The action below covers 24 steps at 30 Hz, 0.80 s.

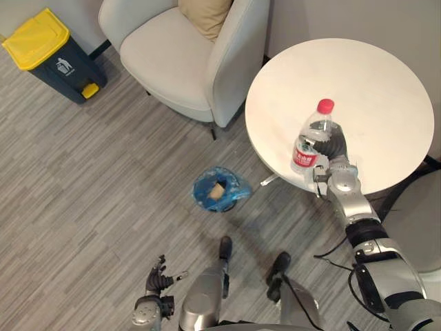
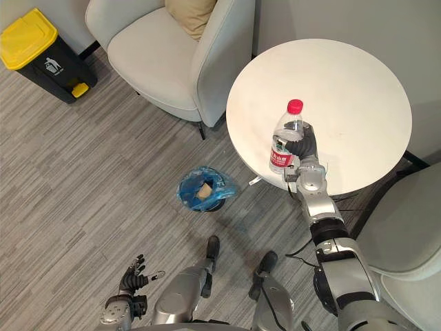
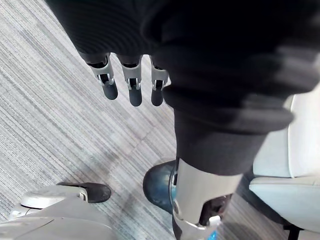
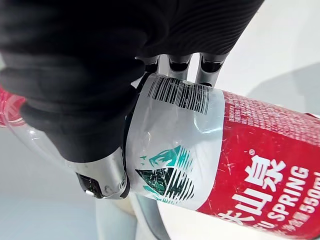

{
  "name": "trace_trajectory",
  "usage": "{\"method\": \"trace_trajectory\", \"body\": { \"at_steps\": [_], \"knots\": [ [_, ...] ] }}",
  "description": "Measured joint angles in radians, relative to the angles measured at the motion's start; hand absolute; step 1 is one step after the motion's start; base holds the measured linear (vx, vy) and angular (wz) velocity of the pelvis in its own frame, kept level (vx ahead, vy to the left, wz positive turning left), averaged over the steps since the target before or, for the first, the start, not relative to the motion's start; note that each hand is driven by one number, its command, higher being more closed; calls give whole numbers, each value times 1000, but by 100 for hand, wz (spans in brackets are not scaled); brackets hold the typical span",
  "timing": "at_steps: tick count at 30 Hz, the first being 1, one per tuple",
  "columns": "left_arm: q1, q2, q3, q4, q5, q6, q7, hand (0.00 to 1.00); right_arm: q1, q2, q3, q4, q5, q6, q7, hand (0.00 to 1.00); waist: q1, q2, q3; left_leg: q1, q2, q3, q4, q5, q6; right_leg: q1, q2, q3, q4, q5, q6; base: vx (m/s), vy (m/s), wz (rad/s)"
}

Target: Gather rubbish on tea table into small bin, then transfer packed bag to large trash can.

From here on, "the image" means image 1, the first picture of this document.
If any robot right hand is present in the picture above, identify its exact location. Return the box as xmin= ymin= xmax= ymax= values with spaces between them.
xmin=300 ymin=124 xmax=348 ymax=166

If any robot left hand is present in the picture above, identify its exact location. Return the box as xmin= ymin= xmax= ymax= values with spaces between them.
xmin=145 ymin=254 xmax=190 ymax=298

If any round white tea table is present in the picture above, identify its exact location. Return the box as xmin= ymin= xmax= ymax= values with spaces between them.
xmin=244 ymin=37 xmax=435 ymax=197

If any light grey armchair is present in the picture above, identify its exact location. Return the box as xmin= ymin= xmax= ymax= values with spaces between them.
xmin=380 ymin=168 xmax=441 ymax=275

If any beige armchair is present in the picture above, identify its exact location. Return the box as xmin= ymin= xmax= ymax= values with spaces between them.
xmin=98 ymin=0 xmax=270 ymax=141

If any robot left leg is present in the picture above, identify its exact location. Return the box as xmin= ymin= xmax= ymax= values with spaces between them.
xmin=178 ymin=236 xmax=234 ymax=331

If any tan cushion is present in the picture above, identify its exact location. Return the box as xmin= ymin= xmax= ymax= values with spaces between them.
xmin=177 ymin=0 xmax=234 ymax=43

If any dark trash can yellow lid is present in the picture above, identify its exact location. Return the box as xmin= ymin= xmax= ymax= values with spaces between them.
xmin=1 ymin=8 xmax=108 ymax=106

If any robot leg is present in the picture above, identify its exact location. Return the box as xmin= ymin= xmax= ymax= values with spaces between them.
xmin=178 ymin=236 xmax=234 ymax=331
xmin=265 ymin=251 xmax=327 ymax=331

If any robot right leg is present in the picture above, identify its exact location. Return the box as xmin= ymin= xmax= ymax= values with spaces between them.
xmin=265 ymin=251 xmax=327 ymax=331

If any clear bottle with red cap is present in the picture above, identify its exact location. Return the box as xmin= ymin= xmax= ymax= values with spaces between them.
xmin=290 ymin=98 xmax=338 ymax=175

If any small bin with blue bag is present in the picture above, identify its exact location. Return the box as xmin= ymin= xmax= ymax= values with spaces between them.
xmin=192 ymin=165 xmax=252 ymax=214

